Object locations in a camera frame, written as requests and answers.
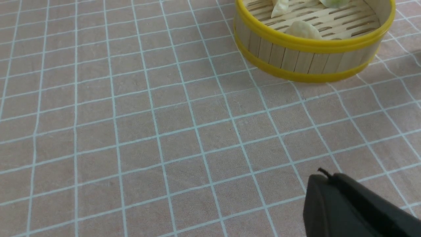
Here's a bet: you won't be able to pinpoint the pink checkered tablecloth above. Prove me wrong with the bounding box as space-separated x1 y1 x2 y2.
0 0 420 237

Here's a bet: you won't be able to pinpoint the pale dumpling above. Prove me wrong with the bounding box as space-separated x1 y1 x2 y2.
285 20 323 40
271 0 289 18

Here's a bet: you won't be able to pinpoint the bamboo steamer tray yellow rims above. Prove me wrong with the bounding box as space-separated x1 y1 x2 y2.
233 0 396 83

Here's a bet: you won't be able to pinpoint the greenish dumpling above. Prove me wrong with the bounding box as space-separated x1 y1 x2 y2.
319 0 350 9

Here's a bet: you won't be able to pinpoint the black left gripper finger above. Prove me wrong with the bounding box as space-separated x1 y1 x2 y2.
303 168 421 237

